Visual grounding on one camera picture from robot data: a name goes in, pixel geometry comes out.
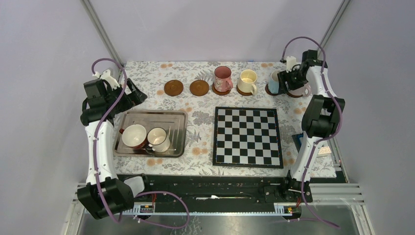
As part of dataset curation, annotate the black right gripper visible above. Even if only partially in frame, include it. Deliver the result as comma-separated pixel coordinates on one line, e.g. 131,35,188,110
277,67,307,95

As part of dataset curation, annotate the lavender mug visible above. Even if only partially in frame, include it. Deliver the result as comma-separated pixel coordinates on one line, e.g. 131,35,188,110
289,83,312,97

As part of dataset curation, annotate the brown wooden coaster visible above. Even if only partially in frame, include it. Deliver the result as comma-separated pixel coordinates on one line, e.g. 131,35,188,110
211,84,231,95
164,80,184,96
236,86,253,96
287,93,303,98
189,80,209,96

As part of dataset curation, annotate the blue handled white mug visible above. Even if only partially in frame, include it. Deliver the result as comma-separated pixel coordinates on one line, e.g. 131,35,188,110
268,70,279,95

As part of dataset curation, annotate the dark brown small coaster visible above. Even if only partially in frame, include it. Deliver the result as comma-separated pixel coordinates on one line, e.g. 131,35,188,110
265,84,278,96

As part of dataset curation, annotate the cream yellow mug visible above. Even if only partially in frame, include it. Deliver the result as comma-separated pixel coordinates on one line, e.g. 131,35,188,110
237,70,258,95

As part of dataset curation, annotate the white ribbed mug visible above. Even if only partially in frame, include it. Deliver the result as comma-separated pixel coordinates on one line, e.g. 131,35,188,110
147,127,171,153

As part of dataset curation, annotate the pink mug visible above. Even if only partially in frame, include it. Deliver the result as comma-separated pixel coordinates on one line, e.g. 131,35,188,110
214,66,233,92

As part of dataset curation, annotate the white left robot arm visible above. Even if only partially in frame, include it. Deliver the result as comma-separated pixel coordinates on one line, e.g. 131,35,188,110
77,79,152,219

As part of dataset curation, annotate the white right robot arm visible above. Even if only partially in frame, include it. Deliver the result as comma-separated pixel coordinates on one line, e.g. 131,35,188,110
277,49,345,202

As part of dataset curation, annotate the white red wide cup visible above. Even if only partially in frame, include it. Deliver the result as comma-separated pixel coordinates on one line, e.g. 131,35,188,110
119,124,147,149

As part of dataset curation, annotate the blue toy brick structure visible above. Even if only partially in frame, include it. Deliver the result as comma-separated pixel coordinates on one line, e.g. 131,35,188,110
292,133,303,152

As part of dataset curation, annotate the white toy brick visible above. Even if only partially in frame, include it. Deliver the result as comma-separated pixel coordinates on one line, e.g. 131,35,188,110
317,146,332,157

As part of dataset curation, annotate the black white chessboard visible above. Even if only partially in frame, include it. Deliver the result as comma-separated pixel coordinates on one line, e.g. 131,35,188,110
212,107,283,168

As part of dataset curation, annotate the floral patterned tablecloth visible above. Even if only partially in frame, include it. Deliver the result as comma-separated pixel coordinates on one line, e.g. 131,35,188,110
114,61,309,176

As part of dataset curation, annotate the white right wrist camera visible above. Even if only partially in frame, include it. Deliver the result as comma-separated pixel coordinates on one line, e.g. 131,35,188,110
281,56,297,73

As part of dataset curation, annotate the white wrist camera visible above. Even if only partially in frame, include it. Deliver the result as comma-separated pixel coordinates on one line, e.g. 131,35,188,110
93,69,120,90
281,56,297,73

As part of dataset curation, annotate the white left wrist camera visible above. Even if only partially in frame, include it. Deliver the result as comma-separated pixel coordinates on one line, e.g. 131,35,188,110
93,69,120,90

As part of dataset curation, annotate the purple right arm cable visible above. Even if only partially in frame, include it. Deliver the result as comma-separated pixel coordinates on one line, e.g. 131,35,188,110
280,36,345,229

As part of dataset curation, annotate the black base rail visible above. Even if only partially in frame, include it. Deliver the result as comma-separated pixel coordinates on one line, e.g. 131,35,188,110
113,173,347,214

